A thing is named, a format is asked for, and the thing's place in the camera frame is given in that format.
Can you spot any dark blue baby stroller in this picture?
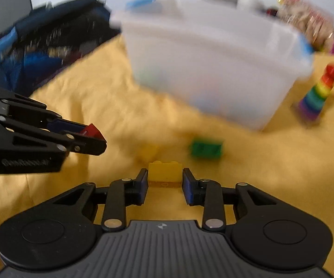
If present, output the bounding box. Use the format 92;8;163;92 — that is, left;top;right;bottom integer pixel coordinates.
0;0;120;97

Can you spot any yellow building block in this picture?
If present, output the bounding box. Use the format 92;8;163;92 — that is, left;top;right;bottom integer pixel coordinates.
148;161;183;188

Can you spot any rainbow ring stacking toy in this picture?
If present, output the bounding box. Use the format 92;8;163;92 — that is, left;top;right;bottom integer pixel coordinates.
292;63;334;126

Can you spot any white round ball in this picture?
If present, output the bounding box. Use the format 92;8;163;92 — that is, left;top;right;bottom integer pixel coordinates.
237;0;262;11

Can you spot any clear bag of snacks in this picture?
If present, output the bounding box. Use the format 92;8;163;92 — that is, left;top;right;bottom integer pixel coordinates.
276;0;334;53

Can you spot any red toy truck block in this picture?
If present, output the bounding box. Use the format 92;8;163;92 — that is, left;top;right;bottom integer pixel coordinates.
80;124;104;139

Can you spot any green square building block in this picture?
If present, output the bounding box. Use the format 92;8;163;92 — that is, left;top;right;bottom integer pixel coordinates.
190;139;223;159

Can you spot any white plastic storage bin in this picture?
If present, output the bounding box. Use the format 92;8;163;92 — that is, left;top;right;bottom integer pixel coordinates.
110;0;313;130

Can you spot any yellow quilted cloth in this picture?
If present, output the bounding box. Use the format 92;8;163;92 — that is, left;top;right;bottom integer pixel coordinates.
0;36;334;274

